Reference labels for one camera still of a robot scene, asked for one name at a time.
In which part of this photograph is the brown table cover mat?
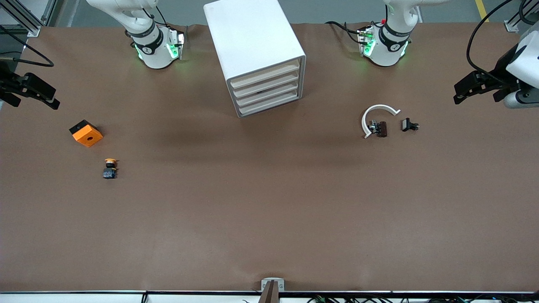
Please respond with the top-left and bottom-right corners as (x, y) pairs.
(0, 22), (539, 293)

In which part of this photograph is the black arm base cable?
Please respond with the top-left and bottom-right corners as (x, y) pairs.
(325, 20), (367, 45)

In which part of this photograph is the white curved plastic arc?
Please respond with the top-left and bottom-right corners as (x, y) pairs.
(361, 104), (401, 139)

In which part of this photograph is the white table edge rail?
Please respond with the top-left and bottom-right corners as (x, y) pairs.
(0, 290), (539, 303)

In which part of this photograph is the yellow push button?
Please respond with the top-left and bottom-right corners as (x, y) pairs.
(103, 158), (119, 180)

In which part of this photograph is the orange square block with hole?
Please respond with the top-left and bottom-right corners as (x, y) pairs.
(69, 120), (104, 148)

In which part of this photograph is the aluminium frame profile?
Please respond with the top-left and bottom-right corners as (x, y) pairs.
(0, 0), (58, 38)
(504, 0), (539, 32)

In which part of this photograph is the small brown connector part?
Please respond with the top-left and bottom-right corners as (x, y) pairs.
(368, 120), (388, 138)

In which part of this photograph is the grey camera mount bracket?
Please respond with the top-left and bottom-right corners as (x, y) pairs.
(258, 278), (286, 303)

